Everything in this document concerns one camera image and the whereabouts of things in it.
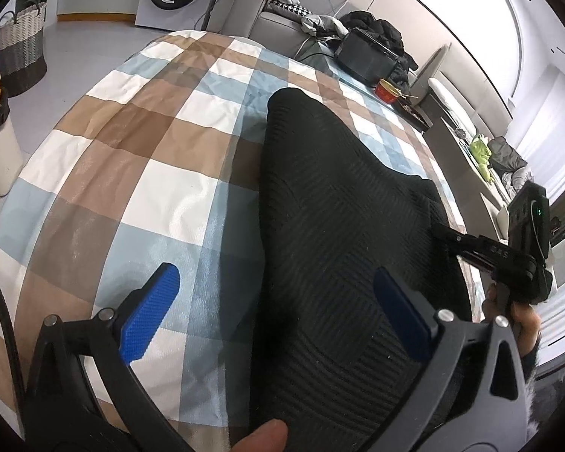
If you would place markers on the woven laundry basket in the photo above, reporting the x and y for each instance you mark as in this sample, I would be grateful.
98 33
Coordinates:
21 52

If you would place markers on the red bowl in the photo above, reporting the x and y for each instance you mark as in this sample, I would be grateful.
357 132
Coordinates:
388 92

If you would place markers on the houndstooth cushion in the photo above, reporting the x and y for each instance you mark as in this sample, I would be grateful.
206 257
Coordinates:
289 8

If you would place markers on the checked blanket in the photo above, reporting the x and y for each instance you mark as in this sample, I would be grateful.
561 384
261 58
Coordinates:
122 150

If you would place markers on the white curtain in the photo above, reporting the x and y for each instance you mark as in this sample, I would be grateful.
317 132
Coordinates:
546 150

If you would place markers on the padded beige headboard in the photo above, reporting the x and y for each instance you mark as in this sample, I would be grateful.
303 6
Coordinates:
485 99

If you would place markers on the black knit shirt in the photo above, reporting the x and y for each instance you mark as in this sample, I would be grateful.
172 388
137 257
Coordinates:
334 207

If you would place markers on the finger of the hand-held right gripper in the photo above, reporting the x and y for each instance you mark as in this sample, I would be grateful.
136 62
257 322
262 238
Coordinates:
475 245

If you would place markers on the person's left hand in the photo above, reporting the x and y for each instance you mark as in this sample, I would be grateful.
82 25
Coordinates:
259 438

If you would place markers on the white pillow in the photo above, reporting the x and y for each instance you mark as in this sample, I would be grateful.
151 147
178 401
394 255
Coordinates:
445 99

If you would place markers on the white trash bin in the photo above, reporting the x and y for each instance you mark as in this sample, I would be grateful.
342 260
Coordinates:
0 160

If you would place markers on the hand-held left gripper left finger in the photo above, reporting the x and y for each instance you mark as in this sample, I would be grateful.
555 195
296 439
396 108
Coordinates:
150 310

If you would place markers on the person's right hand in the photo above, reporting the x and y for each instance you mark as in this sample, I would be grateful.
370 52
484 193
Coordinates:
527 329

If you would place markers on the grey crumpled cloth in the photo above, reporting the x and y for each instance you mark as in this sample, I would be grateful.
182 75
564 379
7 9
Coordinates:
322 24

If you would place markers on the grey sofa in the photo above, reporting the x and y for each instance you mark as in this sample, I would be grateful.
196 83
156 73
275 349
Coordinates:
245 14

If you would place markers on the glass side table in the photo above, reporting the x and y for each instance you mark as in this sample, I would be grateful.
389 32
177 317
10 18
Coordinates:
318 54

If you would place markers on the black food tray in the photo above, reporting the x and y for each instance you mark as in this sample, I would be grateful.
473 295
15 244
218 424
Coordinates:
416 115

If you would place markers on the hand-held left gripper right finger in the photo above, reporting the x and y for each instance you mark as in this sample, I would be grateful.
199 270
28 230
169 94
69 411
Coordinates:
400 310

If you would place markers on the green cloth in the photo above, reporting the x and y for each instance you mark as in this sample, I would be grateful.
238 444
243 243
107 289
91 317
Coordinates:
480 150

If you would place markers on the grey jacket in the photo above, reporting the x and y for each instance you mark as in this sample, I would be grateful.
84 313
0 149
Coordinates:
504 155

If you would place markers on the black bag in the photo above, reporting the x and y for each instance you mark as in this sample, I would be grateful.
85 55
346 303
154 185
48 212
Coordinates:
381 30

